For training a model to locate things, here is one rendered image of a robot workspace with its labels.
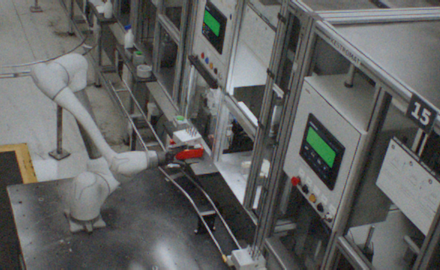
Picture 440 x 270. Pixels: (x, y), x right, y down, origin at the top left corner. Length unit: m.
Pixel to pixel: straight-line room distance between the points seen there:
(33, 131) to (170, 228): 2.22
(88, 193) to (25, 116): 2.39
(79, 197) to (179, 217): 0.57
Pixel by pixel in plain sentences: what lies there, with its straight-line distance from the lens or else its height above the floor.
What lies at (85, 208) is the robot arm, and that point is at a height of 0.82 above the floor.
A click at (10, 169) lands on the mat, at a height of 0.01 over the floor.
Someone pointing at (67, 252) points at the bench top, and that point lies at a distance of 3.23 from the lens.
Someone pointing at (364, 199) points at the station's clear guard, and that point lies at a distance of 2.38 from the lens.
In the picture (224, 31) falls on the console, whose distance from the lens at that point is 3.19.
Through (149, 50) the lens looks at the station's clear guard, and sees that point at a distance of 4.45.
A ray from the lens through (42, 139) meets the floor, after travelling 5.23.
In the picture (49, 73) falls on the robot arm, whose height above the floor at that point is 1.45.
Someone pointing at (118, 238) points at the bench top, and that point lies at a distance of 3.31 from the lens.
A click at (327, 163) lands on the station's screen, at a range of 2.44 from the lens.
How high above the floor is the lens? 2.91
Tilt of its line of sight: 32 degrees down
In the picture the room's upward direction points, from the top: 9 degrees clockwise
